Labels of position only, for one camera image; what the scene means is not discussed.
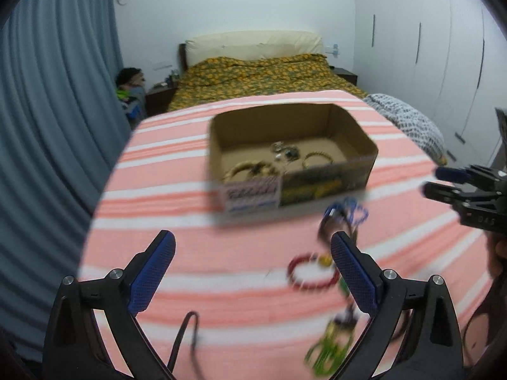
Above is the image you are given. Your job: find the blue bead bracelet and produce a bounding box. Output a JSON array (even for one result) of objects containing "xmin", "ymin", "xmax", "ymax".
[{"xmin": 324, "ymin": 198, "xmax": 370, "ymax": 227}]

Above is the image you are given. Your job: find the black band bracelet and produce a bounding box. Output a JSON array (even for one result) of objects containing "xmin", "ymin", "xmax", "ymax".
[{"xmin": 317, "ymin": 211, "xmax": 358, "ymax": 246}]

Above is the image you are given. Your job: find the gold bangle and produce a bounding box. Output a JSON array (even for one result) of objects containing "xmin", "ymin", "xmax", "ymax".
[{"xmin": 302, "ymin": 151, "xmax": 334, "ymax": 169}]

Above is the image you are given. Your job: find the red bead bracelet with pendant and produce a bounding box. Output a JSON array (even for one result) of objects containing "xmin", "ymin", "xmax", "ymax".
[{"xmin": 287, "ymin": 252, "xmax": 362, "ymax": 325}]

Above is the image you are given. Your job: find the metal keyring with charm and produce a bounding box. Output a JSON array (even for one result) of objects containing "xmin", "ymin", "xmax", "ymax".
[{"xmin": 271, "ymin": 142, "xmax": 301, "ymax": 162}]

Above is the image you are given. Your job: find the light wooden bead bracelet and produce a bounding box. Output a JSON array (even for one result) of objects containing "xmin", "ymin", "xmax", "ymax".
[{"xmin": 222, "ymin": 160, "xmax": 265, "ymax": 181}]

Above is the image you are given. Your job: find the right hand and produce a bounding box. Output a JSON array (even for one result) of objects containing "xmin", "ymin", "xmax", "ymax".
[{"xmin": 485, "ymin": 231, "xmax": 507, "ymax": 280}]

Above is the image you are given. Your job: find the grey white patterned blanket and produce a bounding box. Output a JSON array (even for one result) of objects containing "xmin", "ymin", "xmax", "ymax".
[{"xmin": 363, "ymin": 93, "xmax": 447, "ymax": 167}]

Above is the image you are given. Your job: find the white wardrobe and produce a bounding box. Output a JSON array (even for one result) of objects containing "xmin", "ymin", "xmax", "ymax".
[{"xmin": 353, "ymin": 0, "xmax": 506, "ymax": 166}]

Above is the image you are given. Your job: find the dark right nightstand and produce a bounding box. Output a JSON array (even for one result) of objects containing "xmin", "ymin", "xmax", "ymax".
[{"xmin": 332, "ymin": 67, "xmax": 357, "ymax": 86}]

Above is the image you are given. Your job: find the dark nightstand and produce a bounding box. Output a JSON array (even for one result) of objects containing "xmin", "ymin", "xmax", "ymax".
[
  {"xmin": 332, "ymin": 67, "xmax": 357, "ymax": 86},
  {"xmin": 145, "ymin": 85, "xmax": 178, "ymax": 117}
]

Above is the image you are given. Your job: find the striped pink white cloth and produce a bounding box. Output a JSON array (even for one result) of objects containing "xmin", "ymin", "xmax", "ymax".
[{"xmin": 79, "ymin": 91, "xmax": 491, "ymax": 379}]

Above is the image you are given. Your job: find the open cardboard box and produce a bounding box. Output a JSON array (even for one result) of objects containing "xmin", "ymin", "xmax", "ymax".
[{"xmin": 208, "ymin": 103, "xmax": 378, "ymax": 214}]

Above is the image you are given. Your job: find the blue curtain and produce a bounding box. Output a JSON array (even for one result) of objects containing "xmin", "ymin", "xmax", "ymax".
[{"xmin": 1, "ymin": 0, "xmax": 131, "ymax": 361}]

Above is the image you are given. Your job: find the cream padded headboard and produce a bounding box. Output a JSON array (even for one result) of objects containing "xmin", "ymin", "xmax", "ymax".
[{"xmin": 185, "ymin": 30, "xmax": 324, "ymax": 67}]

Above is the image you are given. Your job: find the dark left nightstand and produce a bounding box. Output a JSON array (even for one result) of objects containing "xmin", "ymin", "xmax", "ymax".
[{"xmin": 145, "ymin": 85, "xmax": 178, "ymax": 117}]

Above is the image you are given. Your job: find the pile of clothes with hat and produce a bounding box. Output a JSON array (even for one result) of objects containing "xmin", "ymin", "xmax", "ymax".
[{"xmin": 115, "ymin": 68, "xmax": 147, "ymax": 130}]

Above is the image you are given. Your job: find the black cable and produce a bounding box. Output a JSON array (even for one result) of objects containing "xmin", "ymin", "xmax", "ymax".
[{"xmin": 166, "ymin": 309, "xmax": 207, "ymax": 380}]

